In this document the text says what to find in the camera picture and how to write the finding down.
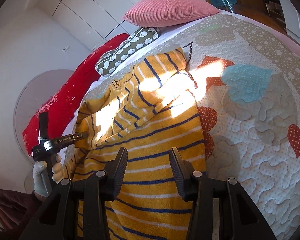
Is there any yellow striped knit sweater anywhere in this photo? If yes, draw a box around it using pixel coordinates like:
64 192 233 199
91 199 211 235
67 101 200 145
62 48 205 239

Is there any left hand in white glove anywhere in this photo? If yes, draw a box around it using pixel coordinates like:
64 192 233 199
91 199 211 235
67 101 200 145
32 155 64 202

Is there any long red pillow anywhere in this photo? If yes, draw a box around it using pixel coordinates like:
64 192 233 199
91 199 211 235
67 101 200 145
23 33 129 157

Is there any dark maroon sleeve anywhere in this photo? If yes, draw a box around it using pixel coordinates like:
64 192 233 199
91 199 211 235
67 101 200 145
0 189 43 239

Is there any green patterned small pillow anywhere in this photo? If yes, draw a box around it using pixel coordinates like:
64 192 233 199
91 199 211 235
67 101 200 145
95 27 161 77

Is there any beige patchwork quilt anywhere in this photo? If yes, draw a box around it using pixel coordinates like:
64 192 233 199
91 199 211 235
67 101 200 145
92 14 300 239

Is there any pink checked pillow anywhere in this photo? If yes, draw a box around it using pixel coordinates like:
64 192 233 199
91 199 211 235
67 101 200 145
122 0 220 27

